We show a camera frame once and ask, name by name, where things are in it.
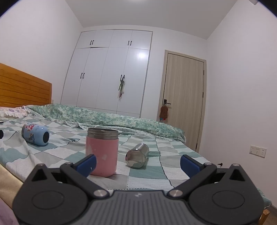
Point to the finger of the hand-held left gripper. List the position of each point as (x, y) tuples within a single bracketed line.
[(1, 134)]

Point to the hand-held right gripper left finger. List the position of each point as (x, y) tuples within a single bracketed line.
[(86, 166)]

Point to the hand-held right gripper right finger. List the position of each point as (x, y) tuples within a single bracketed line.
[(190, 167)]

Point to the pink cup with steel rim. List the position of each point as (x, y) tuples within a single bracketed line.
[(103, 151)]

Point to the blue printed cup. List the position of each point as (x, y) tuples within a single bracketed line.
[(35, 134)]

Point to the small stainless steel cup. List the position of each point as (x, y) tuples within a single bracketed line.
[(138, 156)]

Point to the floral ruffled pillow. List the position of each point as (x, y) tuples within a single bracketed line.
[(13, 111)]

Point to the green floral quilt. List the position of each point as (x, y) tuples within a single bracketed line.
[(97, 118)]

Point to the wooden headboard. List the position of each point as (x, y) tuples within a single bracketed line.
[(23, 88)]

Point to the brown plush pendant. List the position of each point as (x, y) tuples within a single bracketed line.
[(164, 112)]

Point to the light wooden door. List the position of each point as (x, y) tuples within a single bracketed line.
[(184, 95)]

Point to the pink cloth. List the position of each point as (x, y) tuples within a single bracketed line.
[(7, 214)]

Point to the hanging key bundle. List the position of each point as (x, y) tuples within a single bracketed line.
[(121, 86)]

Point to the white wardrobe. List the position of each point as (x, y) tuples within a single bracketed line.
[(103, 73)]

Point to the white wall socket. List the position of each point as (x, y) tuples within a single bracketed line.
[(257, 151)]

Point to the wooden bed frame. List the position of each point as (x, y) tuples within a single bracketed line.
[(265, 216)]

